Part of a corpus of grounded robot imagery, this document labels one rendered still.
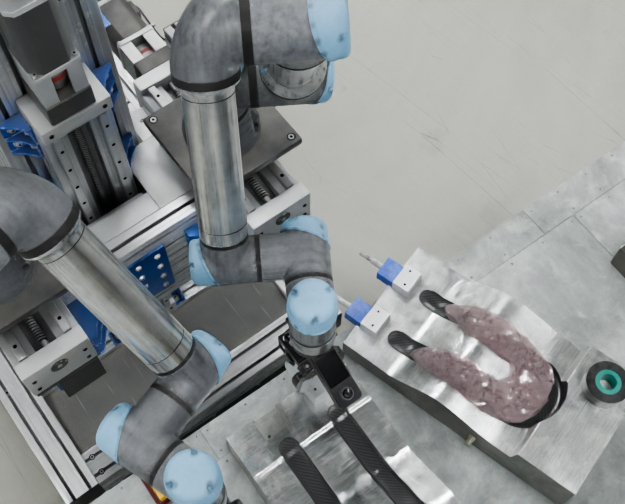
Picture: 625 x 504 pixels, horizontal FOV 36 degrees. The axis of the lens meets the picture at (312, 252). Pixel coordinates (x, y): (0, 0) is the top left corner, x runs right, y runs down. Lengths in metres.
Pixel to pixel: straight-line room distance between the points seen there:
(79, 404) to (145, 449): 1.20
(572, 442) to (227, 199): 0.79
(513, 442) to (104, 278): 0.87
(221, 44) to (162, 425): 0.53
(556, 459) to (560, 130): 1.62
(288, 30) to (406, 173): 1.81
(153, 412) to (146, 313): 0.15
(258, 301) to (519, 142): 1.06
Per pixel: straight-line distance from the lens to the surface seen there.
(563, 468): 1.77
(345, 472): 1.74
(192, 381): 1.37
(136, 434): 1.36
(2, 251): 1.18
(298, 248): 1.46
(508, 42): 3.36
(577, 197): 2.12
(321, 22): 1.25
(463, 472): 1.85
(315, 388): 1.72
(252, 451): 1.74
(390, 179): 3.00
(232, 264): 1.45
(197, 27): 1.26
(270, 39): 1.25
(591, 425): 1.81
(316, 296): 1.40
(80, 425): 2.53
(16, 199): 1.18
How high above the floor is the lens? 2.58
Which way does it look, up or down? 64 degrees down
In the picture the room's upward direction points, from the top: 1 degrees clockwise
